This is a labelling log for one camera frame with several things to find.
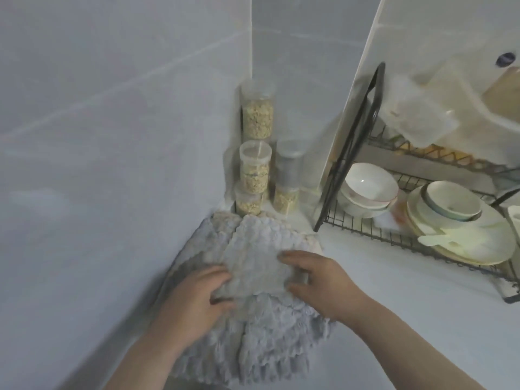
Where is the person's left hand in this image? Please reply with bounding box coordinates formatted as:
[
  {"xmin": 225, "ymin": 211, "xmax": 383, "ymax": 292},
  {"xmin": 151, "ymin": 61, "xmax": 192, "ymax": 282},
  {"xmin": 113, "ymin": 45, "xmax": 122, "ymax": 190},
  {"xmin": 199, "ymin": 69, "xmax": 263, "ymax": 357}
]
[{"xmin": 152, "ymin": 265, "xmax": 236, "ymax": 350}]

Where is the person's right hand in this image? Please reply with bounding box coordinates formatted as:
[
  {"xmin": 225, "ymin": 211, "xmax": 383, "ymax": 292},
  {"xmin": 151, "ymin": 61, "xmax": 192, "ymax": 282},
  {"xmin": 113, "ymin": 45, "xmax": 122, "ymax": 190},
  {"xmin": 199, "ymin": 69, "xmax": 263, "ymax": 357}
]
[{"xmin": 277, "ymin": 250, "xmax": 373, "ymax": 332}]

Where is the person's left forearm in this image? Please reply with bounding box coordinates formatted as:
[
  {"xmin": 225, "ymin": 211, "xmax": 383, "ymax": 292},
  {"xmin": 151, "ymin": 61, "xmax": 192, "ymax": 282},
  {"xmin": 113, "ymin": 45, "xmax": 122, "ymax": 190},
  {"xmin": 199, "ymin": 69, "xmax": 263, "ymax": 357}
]
[{"xmin": 101, "ymin": 320, "xmax": 179, "ymax": 390}]

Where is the person's right forearm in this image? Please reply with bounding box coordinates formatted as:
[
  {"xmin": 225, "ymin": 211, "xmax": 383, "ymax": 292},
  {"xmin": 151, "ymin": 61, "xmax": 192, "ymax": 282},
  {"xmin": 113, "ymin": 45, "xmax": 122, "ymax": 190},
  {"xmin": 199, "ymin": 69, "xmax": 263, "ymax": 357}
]
[{"xmin": 349, "ymin": 296, "xmax": 484, "ymax": 390}]

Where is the white red printed mat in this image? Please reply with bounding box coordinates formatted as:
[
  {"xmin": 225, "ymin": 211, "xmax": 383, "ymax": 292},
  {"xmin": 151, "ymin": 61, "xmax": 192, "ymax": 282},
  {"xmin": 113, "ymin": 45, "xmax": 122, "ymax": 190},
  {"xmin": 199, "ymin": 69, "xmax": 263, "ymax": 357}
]
[{"xmin": 375, "ymin": 198, "xmax": 409, "ymax": 232}]

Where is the white bowl red rim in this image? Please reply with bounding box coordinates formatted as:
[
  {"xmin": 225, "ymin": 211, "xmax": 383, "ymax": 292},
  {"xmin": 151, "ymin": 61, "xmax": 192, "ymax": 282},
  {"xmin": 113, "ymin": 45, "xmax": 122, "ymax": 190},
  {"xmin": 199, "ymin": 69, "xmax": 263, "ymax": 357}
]
[{"xmin": 344, "ymin": 162, "xmax": 400, "ymax": 207}]

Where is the cream plastic spoon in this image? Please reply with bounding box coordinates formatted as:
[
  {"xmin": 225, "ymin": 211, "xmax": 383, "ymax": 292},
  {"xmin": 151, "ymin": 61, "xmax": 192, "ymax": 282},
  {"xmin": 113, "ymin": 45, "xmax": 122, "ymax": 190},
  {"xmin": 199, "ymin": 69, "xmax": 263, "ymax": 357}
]
[{"xmin": 417, "ymin": 233, "xmax": 468, "ymax": 249}]

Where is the clear empty jar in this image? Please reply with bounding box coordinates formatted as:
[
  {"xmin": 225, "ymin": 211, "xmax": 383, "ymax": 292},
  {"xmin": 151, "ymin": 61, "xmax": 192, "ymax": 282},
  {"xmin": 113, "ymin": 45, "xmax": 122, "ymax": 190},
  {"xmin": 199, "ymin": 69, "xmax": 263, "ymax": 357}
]
[{"xmin": 275, "ymin": 140, "xmax": 306, "ymax": 187}]

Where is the pale yellow plate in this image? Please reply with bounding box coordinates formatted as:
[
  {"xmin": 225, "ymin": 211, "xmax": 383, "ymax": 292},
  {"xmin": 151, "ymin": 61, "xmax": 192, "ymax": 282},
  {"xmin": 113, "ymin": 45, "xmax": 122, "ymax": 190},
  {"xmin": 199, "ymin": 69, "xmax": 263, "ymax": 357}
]
[{"xmin": 406, "ymin": 214, "xmax": 512, "ymax": 267}]

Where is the cream bowl green rim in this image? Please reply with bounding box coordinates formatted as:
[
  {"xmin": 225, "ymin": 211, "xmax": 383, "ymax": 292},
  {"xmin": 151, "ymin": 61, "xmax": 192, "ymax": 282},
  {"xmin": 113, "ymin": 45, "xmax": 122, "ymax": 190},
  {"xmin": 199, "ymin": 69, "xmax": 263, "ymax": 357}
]
[{"xmin": 420, "ymin": 186, "xmax": 484, "ymax": 224}]

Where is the small cream bowl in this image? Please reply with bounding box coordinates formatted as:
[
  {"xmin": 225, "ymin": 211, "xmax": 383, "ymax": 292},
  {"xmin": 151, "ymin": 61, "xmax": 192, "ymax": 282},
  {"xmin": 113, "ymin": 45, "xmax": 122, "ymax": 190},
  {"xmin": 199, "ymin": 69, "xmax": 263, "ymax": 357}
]
[{"xmin": 424, "ymin": 180, "xmax": 483, "ymax": 219}]

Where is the cream plate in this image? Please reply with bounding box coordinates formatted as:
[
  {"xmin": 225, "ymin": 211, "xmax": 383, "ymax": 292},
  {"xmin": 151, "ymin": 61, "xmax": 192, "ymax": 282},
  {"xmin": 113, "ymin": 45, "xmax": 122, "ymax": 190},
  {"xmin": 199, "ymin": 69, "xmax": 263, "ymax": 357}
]
[{"xmin": 406, "ymin": 184, "xmax": 517, "ymax": 265}]

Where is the yellow orange cloth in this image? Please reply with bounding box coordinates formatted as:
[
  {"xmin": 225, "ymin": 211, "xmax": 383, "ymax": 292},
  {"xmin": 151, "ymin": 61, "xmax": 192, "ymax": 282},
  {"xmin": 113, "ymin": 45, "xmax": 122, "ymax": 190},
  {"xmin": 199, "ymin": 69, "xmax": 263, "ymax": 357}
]
[{"xmin": 396, "ymin": 138, "xmax": 484, "ymax": 165}]

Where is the white plastic basket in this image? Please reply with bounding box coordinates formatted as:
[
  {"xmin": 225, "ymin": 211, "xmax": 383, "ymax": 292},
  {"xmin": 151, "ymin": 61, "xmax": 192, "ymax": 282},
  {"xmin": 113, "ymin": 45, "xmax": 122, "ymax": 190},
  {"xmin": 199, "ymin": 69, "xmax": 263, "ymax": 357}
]
[{"xmin": 506, "ymin": 205, "xmax": 520, "ymax": 246}]

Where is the black wire dish rack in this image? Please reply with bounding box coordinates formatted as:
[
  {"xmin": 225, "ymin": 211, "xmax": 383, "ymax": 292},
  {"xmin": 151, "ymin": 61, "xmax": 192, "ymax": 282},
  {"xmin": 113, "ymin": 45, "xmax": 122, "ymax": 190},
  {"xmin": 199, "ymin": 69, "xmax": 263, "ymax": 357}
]
[{"xmin": 313, "ymin": 62, "xmax": 520, "ymax": 304}]

